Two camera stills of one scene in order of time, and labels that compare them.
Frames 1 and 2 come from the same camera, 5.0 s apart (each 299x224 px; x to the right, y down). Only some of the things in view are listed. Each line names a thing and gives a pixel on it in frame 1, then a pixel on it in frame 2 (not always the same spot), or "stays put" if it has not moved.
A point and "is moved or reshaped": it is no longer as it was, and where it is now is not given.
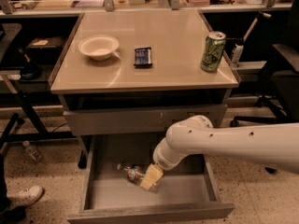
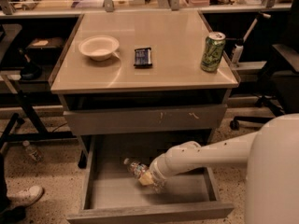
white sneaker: (24, 198) stays put
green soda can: (213, 49) stays put
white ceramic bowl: (99, 47) stays put
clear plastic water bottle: (135, 174) is moved or reshaped
